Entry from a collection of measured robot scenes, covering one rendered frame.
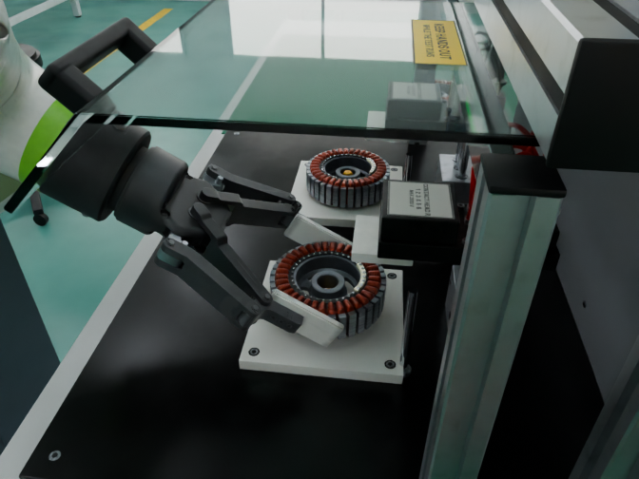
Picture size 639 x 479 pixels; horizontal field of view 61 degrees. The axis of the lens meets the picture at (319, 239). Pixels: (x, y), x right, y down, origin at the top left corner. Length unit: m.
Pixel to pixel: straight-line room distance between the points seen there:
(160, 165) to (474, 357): 0.31
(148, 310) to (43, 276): 1.45
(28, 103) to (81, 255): 1.61
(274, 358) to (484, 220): 0.31
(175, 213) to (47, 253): 1.67
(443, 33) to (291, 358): 0.30
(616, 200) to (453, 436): 0.29
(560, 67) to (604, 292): 0.36
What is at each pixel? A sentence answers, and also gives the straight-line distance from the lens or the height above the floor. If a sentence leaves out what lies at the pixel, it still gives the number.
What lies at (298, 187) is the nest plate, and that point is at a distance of 0.75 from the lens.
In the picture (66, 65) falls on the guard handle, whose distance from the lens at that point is 0.36.
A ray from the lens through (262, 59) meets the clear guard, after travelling 0.33.
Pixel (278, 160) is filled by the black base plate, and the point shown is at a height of 0.77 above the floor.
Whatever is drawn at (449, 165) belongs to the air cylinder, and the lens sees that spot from 0.74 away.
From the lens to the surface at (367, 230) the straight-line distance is 0.50.
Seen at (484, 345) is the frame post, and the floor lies 0.95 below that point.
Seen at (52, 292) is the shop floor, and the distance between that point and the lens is 1.95.
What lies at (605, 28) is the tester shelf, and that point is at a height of 1.12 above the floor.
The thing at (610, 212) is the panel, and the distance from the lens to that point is 0.56.
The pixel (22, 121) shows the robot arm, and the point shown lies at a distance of 0.49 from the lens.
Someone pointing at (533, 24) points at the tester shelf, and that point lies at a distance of 0.26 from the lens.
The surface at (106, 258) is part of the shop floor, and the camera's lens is 2.03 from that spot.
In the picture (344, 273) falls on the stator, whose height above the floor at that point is 0.81.
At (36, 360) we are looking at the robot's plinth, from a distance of 1.22.
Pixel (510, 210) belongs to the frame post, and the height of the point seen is 1.04.
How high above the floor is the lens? 1.17
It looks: 36 degrees down
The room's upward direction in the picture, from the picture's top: straight up
